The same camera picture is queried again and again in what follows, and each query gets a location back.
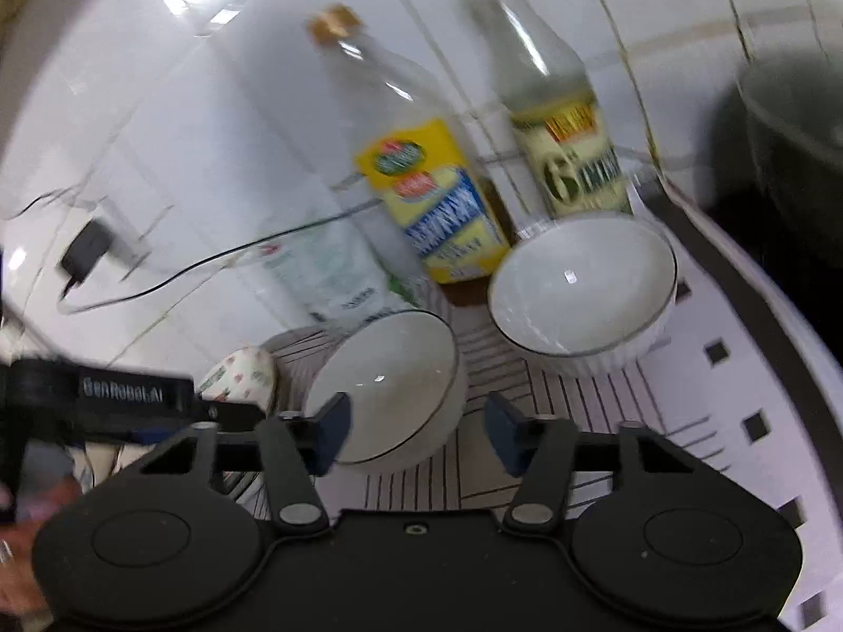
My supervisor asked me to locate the black plug-in charger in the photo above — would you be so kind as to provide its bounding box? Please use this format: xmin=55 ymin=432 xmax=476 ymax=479
xmin=59 ymin=219 xmax=114 ymax=289

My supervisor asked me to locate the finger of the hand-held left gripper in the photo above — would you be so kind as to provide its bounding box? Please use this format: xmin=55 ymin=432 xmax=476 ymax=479
xmin=195 ymin=400 xmax=325 ymax=471

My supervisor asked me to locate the cooking wine bottle yellow label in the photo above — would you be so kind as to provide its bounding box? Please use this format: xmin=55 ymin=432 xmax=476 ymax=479
xmin=306 ymin=5 xmax=515 ymax=286

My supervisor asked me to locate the striped white tablecloth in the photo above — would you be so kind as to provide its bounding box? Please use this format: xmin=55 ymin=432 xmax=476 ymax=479
xmin=217 ymin=194 xmax=843 ymax=632

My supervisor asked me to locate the dark wok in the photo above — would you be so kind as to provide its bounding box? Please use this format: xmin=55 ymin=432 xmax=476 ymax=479
xmin=714 ymin=53 xmax=843 ymax=259

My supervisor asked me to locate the white wall socket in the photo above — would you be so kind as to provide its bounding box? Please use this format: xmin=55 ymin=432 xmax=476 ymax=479
xmin=84 ymin=199 xmax=155 ymax=259

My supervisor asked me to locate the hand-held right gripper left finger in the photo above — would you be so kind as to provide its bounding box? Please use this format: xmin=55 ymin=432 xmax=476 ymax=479
xmin=140 ymin=391 xmax=354 ymax=536

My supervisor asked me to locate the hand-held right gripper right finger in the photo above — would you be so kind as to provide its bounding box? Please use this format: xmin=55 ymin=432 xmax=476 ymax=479
xmin=483 ymin=391 xmax=700 ymax=536

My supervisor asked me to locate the white ribbed bowl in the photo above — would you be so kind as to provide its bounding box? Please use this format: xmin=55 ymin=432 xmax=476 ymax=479
xmin=487 ymin=214 xmax=679 ymax=380
xmin=303 ymin=311 xmax=463 ymax=466

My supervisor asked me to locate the pink bunny print plate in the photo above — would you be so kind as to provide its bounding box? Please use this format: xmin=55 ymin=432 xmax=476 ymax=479
xmin=196 ymin=345 xmax=279 ymax=410

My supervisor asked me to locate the person's left hand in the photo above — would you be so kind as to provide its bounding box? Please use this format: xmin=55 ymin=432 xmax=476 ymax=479
xmin=0 ymin=477 xmax=85 ymax=632

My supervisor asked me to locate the black charger cable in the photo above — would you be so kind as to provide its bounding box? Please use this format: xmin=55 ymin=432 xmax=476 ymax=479
xmin=58 ymin=209 xmax=370 ymax=317

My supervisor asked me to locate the vinegar bottle yellow cap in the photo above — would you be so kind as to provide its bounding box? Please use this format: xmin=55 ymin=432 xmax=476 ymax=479
xmin=449 ymin=0 xmax=637 ymax=222

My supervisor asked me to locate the clear plastic seasoning bag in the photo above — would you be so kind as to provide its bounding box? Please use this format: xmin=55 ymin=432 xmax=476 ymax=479
xmin=259 ymin=220 xmax=437 ymax=329

